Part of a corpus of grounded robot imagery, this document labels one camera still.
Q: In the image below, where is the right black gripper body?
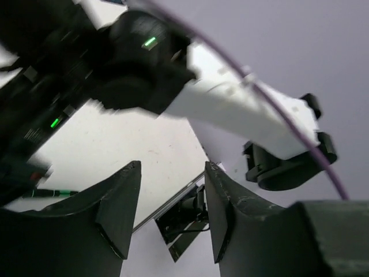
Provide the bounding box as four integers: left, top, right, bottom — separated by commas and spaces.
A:
1, 1, 115, 163

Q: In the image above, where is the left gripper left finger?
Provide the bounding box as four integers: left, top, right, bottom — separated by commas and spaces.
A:
1, 161, 141, 277

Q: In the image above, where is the red blue handled screwdriver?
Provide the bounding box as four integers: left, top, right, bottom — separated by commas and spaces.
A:
1, 161, 50, 207

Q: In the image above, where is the black green handled screwdriver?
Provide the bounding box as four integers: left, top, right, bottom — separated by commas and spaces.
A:
22, 189, 79, 199

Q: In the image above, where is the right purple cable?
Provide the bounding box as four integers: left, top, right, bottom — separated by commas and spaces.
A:
144, 0, 351, 201

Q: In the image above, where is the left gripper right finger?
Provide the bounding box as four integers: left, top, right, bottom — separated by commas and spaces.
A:
205, 162, 368, 277

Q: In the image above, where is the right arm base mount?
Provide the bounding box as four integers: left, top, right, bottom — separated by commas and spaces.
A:
155, 185, 209, 262

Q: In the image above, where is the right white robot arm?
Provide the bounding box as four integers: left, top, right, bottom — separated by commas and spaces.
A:
1, 1, 341, 190

